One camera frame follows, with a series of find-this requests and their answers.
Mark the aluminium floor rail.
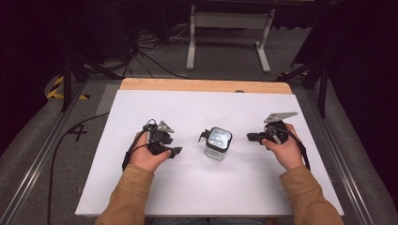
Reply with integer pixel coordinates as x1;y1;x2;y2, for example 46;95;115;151
304;88;376;225
0;82;89;225

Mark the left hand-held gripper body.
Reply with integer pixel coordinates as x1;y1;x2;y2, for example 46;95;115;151
145;120;175;156

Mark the bundle of black floor cables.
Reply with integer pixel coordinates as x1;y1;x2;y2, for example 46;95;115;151
121;22;195;81

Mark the person's left hand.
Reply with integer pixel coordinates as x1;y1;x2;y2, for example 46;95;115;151
129;130;173;173

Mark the clear jar with black lid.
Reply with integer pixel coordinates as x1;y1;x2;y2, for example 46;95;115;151
197;126;234;162

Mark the white metal stand frame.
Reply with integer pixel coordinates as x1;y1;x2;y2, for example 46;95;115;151
186;4;277;74

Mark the person's right hand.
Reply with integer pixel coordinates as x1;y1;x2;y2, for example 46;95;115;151
261;123;305;172

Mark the right hand-held gripper cable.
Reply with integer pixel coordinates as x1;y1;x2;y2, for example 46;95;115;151
273;124;312;173

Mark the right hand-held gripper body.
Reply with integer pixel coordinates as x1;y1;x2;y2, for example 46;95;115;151
262;112;299;146

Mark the yellow black floor tape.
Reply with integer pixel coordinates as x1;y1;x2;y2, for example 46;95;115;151
46;75;91;101

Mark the white table mat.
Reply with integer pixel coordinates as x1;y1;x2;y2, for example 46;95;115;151
74;89;345;218

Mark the black floor cable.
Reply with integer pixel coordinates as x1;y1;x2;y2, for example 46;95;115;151
46;112;111;225

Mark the black tripod stand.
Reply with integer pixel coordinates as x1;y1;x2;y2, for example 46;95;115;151
275;12;332;119
59;3;124;113

